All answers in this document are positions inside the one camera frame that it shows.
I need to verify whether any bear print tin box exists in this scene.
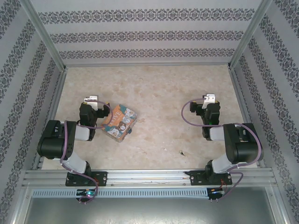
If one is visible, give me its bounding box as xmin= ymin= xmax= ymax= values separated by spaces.
xmin=100 ymin=104 xmax=138 ymax=143

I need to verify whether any grey sheet metal tray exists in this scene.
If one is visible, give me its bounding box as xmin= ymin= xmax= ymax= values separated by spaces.
xmin=23 ymin=186 xmax=287 ymax=224

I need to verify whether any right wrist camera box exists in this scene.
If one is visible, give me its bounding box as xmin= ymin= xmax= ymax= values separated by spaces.
xmin=202 ymin=93 xmax=217 ymax=109

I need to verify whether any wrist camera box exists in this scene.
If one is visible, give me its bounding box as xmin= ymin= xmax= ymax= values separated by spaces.
xmin=83 ymin=95 xmax=99 ymax=111
xmin=202 ymin=93 xmax=217 ymax=109

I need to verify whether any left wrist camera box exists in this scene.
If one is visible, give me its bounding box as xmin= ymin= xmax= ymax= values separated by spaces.
xmin=83 ymin=95 xmax=99 ymax=111

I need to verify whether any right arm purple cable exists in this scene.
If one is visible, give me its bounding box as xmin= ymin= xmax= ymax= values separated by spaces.
xmin=181 ymin=98 xmax=262 ymax=203

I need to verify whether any long aluminium table edge rail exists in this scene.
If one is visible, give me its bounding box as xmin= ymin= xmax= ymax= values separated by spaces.
xmin=63 ymin=62 xmax=233 ymax=69

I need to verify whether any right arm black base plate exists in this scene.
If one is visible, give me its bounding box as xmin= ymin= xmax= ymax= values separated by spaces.
xmin=188 ymin=170 xmax=233 ymax=187

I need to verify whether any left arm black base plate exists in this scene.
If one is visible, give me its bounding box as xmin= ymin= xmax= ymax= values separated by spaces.
xmin=65 ymin=171 xmax=108 ymax=187

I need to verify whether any aluminium frame post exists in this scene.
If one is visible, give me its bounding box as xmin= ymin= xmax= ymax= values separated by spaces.
xmin=228 ymin=0 xmax=273 ymax=69
xmin=19 ymin=0 xmax=67 ymax=72

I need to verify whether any wide aluminium mounting rail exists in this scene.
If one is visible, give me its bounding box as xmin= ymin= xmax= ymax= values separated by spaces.
xmin=22 ymin=169 xmax=278 ymax=188

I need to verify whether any slotted grey cable duct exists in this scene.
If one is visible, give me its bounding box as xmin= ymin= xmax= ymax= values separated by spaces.
xmin=31 ymin=188 xmax=209 ymax=199

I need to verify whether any short aluminium frame strut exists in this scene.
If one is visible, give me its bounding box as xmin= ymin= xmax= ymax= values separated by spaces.
xmin=266 ymin=186 xmax=292 ymax=224
xmin=10 ymin=186 xmax=32 ymax=224

